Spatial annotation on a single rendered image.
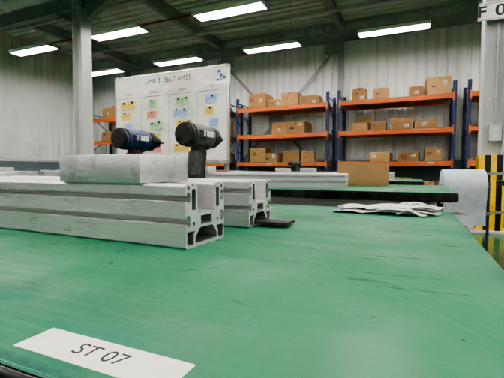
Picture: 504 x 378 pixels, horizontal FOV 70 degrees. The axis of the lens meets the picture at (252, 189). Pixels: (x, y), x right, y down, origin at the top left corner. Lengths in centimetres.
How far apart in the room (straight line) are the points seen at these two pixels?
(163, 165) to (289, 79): 1132
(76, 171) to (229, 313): 39
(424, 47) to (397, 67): 79
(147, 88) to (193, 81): 61
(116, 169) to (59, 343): 32
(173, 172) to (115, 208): 10
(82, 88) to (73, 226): 872
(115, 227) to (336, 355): 40
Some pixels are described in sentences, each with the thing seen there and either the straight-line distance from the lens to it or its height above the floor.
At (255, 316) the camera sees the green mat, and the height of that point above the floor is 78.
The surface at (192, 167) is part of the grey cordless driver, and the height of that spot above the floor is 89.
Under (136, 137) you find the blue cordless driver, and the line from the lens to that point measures 106.
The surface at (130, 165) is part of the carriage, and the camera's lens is 52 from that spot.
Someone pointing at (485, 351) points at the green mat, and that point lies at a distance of 26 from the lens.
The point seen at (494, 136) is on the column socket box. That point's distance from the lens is 612.
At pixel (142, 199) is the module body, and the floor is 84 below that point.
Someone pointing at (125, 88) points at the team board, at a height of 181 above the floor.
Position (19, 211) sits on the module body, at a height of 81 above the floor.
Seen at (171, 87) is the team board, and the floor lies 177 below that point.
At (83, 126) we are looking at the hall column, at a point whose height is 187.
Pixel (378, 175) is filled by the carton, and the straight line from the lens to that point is 246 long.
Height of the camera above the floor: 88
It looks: 3 degrees down
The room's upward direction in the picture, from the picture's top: straight up
